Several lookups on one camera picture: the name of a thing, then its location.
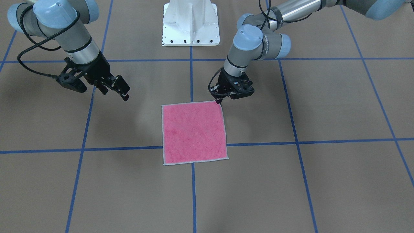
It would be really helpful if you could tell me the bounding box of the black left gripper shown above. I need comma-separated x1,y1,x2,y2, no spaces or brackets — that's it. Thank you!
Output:
215,67,247,104

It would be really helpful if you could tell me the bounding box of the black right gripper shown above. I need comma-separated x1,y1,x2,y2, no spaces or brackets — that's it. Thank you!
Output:
65,51,130,102

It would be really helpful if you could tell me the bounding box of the pink towel with grey hem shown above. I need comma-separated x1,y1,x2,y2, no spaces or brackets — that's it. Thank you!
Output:
162,101,229,166

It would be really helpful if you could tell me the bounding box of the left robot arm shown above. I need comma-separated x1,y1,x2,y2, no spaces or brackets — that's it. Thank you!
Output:
209,0,409,104

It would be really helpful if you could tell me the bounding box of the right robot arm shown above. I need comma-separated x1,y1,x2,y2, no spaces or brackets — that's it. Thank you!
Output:
7,0,130,101

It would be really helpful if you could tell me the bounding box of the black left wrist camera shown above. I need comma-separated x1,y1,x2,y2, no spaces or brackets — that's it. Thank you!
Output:
230,79,255,99

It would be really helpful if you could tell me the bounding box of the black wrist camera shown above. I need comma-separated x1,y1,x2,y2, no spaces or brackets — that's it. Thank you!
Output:
230,79,255,99
56,65,87,93

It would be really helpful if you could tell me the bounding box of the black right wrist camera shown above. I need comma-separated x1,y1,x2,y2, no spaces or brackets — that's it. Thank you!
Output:
56,65,87,93

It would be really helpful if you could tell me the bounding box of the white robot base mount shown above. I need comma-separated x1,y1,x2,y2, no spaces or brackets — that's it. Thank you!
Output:
162,0,220,46

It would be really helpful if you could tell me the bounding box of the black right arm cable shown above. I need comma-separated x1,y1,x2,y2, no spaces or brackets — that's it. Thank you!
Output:
17,3,81,80

